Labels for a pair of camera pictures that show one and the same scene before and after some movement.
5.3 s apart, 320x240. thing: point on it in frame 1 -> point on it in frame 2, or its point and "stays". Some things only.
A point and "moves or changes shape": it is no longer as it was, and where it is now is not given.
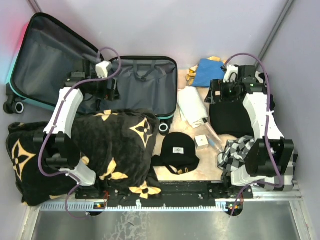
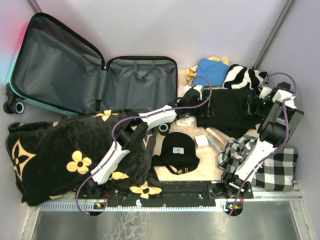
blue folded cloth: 207,70 stays
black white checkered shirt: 231,159 stays
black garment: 231,118 moves or changes shape
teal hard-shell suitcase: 47,58 stays
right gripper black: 218,85 -> 252,100
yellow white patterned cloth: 191,76 stays
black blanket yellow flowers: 119,146 stays
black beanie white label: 177,148 stays
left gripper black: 112,94 -> 206,112
